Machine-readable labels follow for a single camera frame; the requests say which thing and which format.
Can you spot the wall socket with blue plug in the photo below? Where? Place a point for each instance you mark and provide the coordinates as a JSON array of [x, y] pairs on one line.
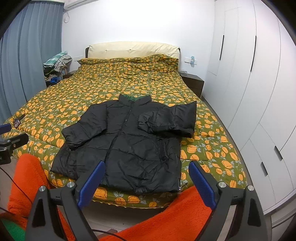
[[190, 60]]

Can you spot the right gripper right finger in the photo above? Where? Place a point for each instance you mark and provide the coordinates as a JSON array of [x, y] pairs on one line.
[[248, 222]]

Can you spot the small dark tag on quilt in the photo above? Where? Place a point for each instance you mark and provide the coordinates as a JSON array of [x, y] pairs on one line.
[[17, 121]]

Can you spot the dark wooden right nightstand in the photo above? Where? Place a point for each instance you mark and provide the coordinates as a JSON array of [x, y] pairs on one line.
[[194, 83]]

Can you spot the white wardrobe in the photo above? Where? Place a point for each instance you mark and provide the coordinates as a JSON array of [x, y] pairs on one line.
[[251, 87]]

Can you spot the white air conditioner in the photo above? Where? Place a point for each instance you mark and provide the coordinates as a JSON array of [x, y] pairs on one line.
[[71, 4]]

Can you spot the orange fleece trousers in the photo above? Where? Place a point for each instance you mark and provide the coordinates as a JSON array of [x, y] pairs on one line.
[[183, 219]]

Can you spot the black puffer jacket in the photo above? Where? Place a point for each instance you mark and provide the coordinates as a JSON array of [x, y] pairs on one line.
[[139, 140]]

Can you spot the blue grey curtain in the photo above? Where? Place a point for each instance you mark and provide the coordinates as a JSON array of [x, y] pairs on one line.
[[33, 37]]

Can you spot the cream padded headboard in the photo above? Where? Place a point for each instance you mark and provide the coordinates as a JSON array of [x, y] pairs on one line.
[[130, 50]]

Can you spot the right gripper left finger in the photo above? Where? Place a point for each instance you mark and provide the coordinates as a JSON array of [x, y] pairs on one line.
[[44, 222]]

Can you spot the green floral bed quilt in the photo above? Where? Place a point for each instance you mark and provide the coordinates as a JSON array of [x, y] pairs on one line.
[[96, 81]]

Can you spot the pile of clothes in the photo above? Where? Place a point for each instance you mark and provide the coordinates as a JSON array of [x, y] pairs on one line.
[[56, 67]]

